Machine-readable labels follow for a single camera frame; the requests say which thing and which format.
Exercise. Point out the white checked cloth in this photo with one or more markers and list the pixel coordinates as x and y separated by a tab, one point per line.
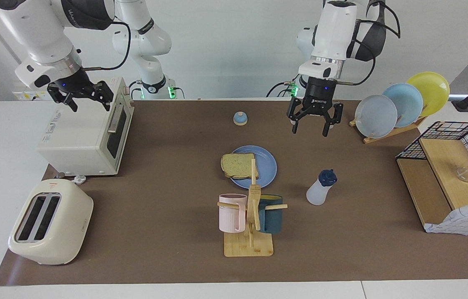
462	220

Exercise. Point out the white toaster oven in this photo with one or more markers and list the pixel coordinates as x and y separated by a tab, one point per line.
80	137

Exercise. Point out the small blue dome bell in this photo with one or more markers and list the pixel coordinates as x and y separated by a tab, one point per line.
240	119

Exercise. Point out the translucent squeeze bottle blue cap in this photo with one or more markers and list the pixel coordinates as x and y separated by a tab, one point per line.
319	193

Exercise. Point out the cream two-slot toaster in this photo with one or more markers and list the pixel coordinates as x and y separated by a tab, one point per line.
63	224

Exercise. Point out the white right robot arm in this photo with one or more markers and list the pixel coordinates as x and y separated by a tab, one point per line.
38	33

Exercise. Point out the pale grey plate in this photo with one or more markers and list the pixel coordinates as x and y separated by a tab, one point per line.
375	116

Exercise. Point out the clear glass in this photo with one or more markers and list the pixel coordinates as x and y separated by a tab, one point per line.
464	174

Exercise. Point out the pink mug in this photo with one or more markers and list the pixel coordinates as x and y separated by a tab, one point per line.
229	216

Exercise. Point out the toasted bread slice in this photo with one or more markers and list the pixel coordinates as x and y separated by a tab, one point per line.
238	166

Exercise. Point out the blue round plate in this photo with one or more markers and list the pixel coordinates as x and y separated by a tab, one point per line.
267	166

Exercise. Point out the white wall power strip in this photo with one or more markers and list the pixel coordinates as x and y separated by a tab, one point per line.
24	94

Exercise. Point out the brown table mat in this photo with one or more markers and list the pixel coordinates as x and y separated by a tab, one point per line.
155	207

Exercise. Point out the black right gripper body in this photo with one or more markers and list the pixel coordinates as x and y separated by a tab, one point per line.
72	85

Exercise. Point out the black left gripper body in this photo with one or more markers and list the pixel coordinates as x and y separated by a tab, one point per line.
319	93

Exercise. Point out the wooden plate rack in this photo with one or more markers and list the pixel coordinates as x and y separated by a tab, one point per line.
387	135

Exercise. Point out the wooden mug tree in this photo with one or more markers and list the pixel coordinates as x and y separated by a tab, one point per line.
248	247

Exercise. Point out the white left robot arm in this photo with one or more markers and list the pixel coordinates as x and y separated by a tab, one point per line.
333	33

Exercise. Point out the dark teal mug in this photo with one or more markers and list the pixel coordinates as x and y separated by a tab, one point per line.
271	218

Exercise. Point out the yellow plate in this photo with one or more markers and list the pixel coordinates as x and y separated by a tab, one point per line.
431	91

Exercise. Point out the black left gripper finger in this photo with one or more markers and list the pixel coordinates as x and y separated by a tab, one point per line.
333	118
294	112

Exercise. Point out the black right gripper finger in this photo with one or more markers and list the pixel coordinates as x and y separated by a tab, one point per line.
61	97
105	93

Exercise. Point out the light blue plate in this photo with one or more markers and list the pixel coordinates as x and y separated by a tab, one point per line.
406	104

